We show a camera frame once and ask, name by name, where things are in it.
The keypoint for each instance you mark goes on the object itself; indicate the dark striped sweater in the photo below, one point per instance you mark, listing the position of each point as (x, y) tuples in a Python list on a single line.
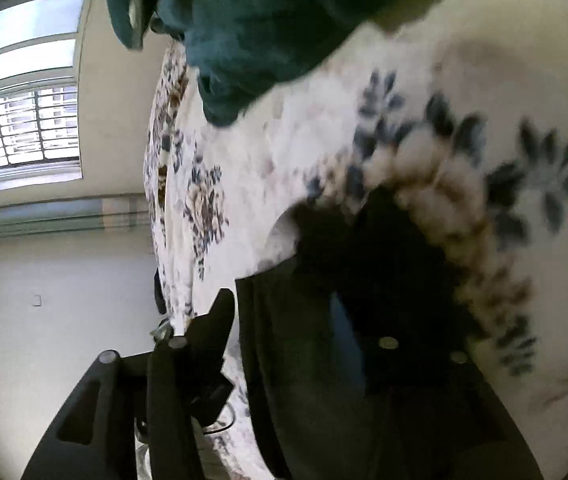
[(299, 360)]

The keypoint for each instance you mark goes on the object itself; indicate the white wall switch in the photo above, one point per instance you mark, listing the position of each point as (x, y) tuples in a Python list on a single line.
[(36, 300)]

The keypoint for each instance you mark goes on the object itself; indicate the floral bed sheet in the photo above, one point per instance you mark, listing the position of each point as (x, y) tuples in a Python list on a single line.
[(314, 160)]

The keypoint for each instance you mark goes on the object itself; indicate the black bag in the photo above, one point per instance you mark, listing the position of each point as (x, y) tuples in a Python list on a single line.
[(158, 292)]

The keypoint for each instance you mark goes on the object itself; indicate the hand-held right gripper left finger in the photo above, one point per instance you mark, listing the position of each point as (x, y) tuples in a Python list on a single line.
[(164, 410)]

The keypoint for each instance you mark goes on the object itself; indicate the barred window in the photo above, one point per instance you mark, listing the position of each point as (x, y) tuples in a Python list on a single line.
[(24, 110)]

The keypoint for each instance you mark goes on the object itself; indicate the grey-green curtain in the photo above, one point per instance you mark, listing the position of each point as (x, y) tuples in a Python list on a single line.
[(54, 220)]

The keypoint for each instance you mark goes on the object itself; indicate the teal plush pillow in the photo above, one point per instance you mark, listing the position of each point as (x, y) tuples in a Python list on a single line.
[(119, 0)]

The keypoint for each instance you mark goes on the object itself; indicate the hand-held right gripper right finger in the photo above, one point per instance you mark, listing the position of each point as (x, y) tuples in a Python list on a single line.
[(348, 340)]

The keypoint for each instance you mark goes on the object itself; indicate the teal plush blanket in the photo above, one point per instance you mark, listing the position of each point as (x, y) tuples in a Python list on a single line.
[(274, 25)]

